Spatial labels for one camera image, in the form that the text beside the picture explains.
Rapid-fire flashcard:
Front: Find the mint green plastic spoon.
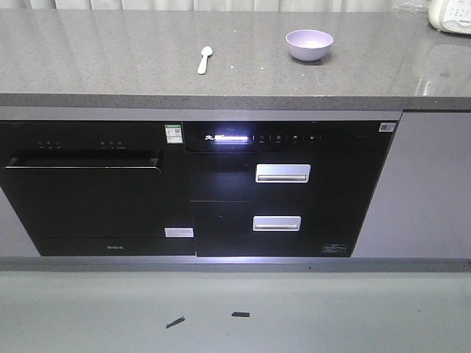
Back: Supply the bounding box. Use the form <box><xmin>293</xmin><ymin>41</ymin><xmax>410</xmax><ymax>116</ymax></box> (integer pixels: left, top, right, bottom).
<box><xmin>197</xmin><ymin>46</ymin><xmax>213</xmax><ymax>75</ymax></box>

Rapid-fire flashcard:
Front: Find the purple plastic bowl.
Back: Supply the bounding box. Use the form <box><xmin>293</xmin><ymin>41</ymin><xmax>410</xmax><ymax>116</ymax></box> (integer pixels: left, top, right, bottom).
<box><xmin>286</xmin><ymin>29</ymin><xmax>334</xmax><ymax>62</ymax></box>

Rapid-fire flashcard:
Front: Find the black drawer sterilizer cabinet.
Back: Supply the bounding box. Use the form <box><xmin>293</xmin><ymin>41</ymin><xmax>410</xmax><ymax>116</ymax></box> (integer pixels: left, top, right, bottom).
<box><xmin>183</xmin><ymin>120</ymin><xmax>396</xmax><ymax>257</ymax></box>

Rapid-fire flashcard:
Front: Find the right black tape strip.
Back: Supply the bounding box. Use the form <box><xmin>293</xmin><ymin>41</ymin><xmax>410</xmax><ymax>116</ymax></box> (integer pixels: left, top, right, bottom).
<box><xmin>231</xmin><ymin>312</ymin><xmax>250</xmax><ymax>318</ymax></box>

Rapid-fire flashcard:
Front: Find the black tape strip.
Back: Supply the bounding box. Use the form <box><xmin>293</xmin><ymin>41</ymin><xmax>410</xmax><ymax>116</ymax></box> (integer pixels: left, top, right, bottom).
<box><xmin>231</xmin><ymin>312</ymin><xmax>250</xmax><ymax>318</ymax></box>
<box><xmin>166</xmin><ymin>316</ymin><xmax>185</xmax><ymax>329</ymax></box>

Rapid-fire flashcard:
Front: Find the left black tape strip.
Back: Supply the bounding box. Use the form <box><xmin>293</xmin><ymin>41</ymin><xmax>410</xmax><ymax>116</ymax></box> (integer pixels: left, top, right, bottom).
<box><xmin>166</xmin><ymin>316</ymin><xmax>185</xmax><ymax>329</ymax></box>

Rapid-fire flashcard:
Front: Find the black built-in dishwasher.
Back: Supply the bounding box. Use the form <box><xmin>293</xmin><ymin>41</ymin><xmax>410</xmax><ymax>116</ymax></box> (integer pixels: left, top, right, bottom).
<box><xmin>1</xmin><ymin>121</ymin><xmax>195</xmax><ymax>256</ymax></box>

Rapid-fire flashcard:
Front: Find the clear plastic wrap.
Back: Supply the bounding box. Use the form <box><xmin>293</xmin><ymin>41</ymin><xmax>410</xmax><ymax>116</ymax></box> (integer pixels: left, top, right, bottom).
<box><xmin>392</xmin><ymin>0</ymin><xmax>431</xmax><ymax>13</ymax></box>

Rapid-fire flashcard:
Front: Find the white pleated curtain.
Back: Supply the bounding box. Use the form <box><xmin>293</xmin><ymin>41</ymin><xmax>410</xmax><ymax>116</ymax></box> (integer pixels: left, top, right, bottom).
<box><xmin>19</xmin><ymin>0</ymin><xmax>394</xmax><ymax>13</ymax></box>

